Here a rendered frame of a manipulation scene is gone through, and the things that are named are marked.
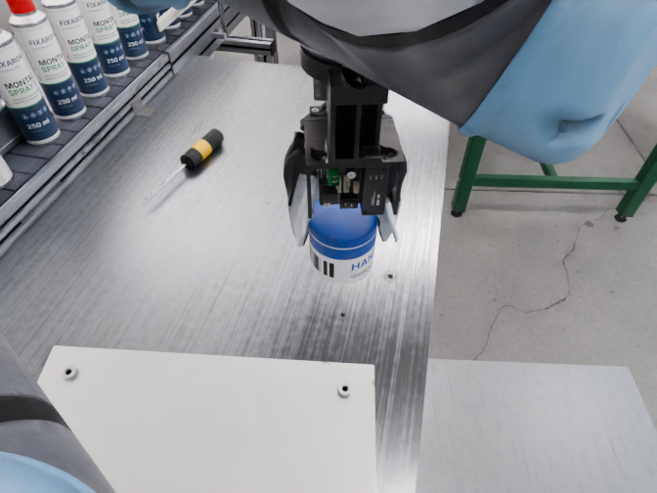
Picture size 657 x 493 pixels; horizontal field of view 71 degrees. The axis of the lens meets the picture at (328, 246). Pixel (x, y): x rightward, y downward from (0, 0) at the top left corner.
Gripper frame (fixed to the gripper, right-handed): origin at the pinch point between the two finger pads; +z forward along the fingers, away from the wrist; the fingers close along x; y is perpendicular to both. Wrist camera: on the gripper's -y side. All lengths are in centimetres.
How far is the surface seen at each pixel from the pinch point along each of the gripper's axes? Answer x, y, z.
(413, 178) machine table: 14.1, -25.6, 14.6
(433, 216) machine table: 15.5, -16.4, 14.6
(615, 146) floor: 148, -145, 97
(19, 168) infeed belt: -47, -25, 10
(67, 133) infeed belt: -43, -35, 10
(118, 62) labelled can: -38, -53, 6
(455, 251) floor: 52, -82, 98
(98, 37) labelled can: -40, -53, 2
